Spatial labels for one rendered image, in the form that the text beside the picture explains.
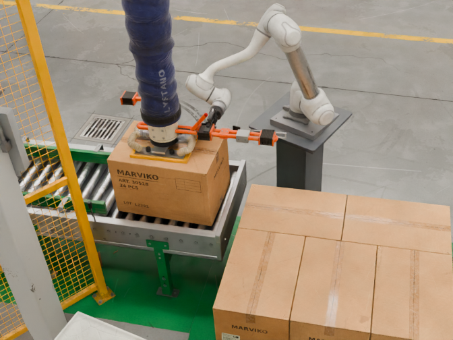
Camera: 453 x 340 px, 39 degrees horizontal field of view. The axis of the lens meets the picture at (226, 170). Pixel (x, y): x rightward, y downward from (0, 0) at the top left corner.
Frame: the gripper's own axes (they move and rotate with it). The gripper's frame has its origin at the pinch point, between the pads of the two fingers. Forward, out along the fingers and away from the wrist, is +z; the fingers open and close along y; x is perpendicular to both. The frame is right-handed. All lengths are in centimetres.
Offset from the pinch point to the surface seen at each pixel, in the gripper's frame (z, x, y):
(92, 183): -4, 82, 53
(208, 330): 53, -7, 108
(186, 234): 33, 7, 49
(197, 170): 18.9, 1.9, 12.9
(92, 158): -23, 89, 48
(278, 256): 36, -46, 53
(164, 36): 7, 16, -61
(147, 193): 19, 33, 35
